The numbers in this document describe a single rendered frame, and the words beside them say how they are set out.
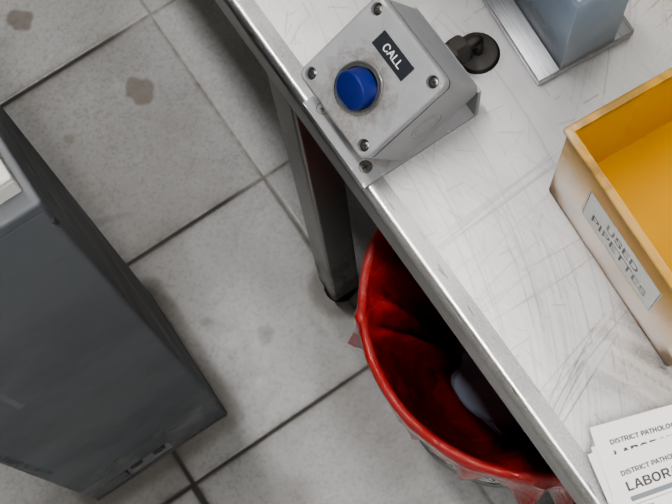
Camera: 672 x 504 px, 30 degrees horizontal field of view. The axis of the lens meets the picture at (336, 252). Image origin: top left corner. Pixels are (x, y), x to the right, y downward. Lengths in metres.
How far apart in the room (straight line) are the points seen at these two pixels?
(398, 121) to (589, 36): 0.13
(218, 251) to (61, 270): 0.79
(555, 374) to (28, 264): 0.37
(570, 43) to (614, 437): 0.23
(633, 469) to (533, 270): 0.13
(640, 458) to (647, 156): 0.19
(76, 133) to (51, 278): 0.88
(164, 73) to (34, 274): 0.93
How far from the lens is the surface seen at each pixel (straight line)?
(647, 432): 0.75
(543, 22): 0.79
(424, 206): 0.78
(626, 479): 0.74
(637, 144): 0.80
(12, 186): 0.81
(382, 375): 1.19
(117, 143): 1.78
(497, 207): 0.78
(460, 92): 0.74
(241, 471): 1.64
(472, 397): 1.42
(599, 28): 0.78
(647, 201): 0.79
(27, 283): 0.92
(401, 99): 0.73
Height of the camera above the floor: 1.62
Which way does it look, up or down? 74 degrees down
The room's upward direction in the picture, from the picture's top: 11 degrees counter-clockwise
